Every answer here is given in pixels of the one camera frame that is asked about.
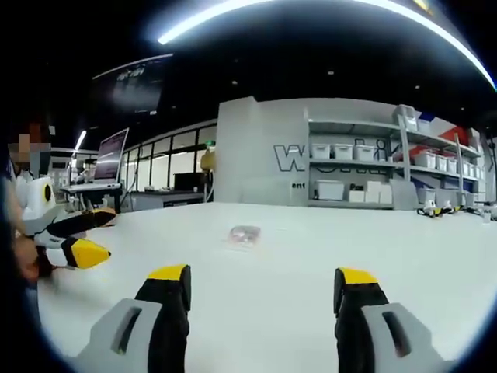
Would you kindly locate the computer monitor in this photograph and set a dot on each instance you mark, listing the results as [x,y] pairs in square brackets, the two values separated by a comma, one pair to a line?
[110,155]

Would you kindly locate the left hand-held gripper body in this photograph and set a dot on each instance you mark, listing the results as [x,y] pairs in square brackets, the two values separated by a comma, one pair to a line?
[37,198]

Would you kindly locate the person's white shirt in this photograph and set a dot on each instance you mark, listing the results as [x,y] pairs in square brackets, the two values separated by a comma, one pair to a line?
[22,180]

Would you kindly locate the yellow rounded object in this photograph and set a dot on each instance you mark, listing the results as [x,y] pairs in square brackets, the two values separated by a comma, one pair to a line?
[208,160]

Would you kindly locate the dark hanging ceiling screen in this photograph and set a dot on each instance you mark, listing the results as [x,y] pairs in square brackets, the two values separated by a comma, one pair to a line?
[136,85]

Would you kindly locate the white standing desk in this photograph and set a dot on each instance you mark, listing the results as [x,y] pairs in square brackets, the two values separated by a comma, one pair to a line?
[91,188]

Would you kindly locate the curved ceiling light strip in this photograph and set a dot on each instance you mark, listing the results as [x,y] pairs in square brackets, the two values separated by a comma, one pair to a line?
[310,11]

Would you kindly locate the short ceiling light tube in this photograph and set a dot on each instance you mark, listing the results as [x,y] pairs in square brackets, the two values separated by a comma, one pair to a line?
[80,140]

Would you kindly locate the shelf with white bins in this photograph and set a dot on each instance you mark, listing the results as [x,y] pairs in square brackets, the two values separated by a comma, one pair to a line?
[365,152]

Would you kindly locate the spare hand-held gripper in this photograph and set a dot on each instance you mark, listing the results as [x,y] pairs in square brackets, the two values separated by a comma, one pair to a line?
[436,210]

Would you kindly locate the black workbench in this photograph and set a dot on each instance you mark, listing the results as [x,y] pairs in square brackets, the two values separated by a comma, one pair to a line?
[171,196]

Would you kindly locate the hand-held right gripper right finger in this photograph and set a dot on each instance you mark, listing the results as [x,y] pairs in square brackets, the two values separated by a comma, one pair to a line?
[359,318]

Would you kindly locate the small white cup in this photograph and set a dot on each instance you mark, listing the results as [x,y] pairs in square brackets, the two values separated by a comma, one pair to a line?
[485,218]

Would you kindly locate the grey metal shelving rack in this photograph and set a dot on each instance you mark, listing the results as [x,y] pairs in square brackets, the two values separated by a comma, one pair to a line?
[442,140]
[349,167]

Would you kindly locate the person's left hand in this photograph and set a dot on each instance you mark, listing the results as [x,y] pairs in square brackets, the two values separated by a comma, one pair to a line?
[29,258]

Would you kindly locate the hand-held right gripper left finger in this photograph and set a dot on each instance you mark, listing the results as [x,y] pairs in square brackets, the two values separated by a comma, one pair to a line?
[167,318]

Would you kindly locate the clear resealable bag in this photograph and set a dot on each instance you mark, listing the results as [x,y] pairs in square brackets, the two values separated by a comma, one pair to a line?
[242,237]

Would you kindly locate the grey partition wall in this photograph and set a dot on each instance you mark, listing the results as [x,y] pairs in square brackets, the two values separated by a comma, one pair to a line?
[256,155]

